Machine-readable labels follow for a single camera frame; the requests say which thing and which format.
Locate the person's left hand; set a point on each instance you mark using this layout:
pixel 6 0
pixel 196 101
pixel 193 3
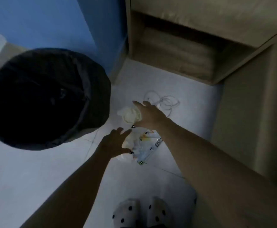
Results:
pixel 113 144

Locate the person's left forearm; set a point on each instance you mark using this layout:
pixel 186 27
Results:
pixel 76 192

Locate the person's right hand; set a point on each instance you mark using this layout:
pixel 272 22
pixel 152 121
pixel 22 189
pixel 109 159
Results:
pixel 152 117

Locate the person's right forearm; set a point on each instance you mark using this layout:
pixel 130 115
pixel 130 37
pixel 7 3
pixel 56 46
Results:
pixel 219 182

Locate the person's right polka-dot sock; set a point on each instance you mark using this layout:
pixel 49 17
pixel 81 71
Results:
pixel 158 212

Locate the wooden nightstand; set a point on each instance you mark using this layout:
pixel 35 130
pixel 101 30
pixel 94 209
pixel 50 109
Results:
pixel 188 21

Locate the colourful snack packet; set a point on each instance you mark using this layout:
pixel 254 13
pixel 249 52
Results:
pixel 144 146

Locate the black trash bin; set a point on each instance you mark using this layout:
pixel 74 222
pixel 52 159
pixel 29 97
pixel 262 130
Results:
pixel 41 99

